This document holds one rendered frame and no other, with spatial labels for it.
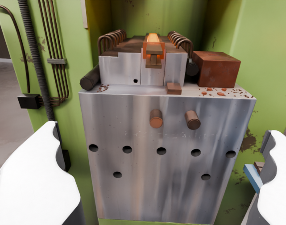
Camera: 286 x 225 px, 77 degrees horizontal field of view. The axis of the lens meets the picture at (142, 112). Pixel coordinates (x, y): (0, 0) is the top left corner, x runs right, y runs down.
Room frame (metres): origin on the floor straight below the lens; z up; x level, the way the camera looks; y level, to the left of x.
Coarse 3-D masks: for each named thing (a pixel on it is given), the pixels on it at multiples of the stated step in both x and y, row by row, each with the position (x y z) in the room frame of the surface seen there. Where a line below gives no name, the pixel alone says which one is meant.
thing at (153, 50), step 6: (150, 36) 0.61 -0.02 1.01; (156, 36) 0.61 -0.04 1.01; (144, 42) 0.40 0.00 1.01; (150, 42) 0.40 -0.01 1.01; (156, 42) 0.40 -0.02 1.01; (162, 42) 0.40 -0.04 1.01; (144, 48) 0.40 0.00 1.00; (150, 48) 0.33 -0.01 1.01; (156, 48) 0.34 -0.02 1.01; (162, 48) 0.40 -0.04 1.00; (144, 54) 0.40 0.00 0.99; (150, 54) 0.34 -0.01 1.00; (156, 54) 0.31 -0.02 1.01; (162, 54) 0.40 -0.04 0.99; (150, 60) 0.34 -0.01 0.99; (156, 60) 0.31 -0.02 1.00; (150, 66) 0.31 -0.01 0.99; (156, 66) 0.31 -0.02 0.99
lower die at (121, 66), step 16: (128, 48) 0.48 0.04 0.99; (112, 64) 0.42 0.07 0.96; (128, 64) 0.42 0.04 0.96; (144, 64) 0.42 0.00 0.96; (176, 64) 0.41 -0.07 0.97; (112, 80) 0.42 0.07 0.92; (128, 80) 0.42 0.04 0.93; (144, 80) 0.42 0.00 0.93; (160, 80) 0.41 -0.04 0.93; (176, 80) 0.41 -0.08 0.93
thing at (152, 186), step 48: (96, 96) 0.36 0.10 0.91; (144, 96) 0.36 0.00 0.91; (192, 96) 0.35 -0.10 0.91; (240, 96) 0.36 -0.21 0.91; (96, 144) 0.36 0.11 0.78; (144, 144) 0.36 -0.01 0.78; (192, 144) 0.35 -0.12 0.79; (240, 144) 0.35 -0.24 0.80; (96, 192) 0.36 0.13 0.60; (144, 192) 0.36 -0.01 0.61; (192, 192) 0.35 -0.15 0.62
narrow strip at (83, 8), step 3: (81, 0) 0.56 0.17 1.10; (84, 0) 0.56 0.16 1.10; (81, 3) 0.56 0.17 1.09; (84, 3) 0.56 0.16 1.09; (81, 6) 0.56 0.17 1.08; (84, 6) 0.56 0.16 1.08; (84, 9) 0.56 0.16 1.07; (84, 12) 0.56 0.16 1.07; (84, 15) 0.56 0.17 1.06; (84, 18) 0.56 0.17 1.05; (84, 21) 0.56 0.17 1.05; (84, 24) 0.56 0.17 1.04; (87, 24) 0.56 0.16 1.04; (84, 27) 0.56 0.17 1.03; (87, 27) 0.56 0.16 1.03
